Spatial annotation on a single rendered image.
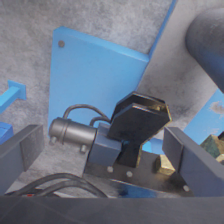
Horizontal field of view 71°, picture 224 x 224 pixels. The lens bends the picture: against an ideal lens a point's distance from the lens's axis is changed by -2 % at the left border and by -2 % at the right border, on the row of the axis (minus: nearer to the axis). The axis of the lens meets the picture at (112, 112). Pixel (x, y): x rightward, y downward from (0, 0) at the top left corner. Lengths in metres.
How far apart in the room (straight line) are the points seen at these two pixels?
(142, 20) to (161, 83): 0.34
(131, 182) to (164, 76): 0.54
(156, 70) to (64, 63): 0.50
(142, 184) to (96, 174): 0.20
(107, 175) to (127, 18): 0.76
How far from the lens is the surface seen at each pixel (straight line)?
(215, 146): 0.76
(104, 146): 0.61
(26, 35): 1.13
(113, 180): 0.70
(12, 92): 1.30
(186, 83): 0.93
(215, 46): 0.57
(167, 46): 0.83
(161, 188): 0.78
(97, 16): 0.96
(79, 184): 0.60
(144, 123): 0.55
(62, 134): 0.65
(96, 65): 0.90
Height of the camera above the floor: 0.93
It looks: 51 degrees down
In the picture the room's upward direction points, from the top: 170 degrees counter-clockwise
